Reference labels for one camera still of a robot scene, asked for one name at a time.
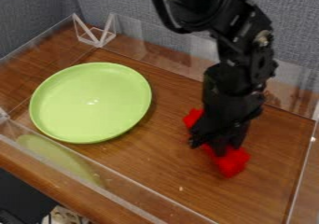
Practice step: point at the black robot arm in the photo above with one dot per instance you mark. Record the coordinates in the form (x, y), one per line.
(236, 24)

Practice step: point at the clear acrylic enclosure wall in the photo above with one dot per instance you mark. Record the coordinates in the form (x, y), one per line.
(143, 177)

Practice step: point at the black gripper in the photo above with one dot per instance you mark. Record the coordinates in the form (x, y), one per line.
(232, 101)

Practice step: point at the white power strip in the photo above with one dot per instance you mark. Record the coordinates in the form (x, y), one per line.
(60, 215)

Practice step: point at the red plastic block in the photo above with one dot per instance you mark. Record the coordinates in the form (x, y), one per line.
(232, 162)

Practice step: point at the green plate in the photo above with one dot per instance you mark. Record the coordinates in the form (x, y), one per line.
(90, 102)

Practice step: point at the clear acrylic corner bracket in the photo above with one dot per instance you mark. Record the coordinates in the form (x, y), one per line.
(94, 36)

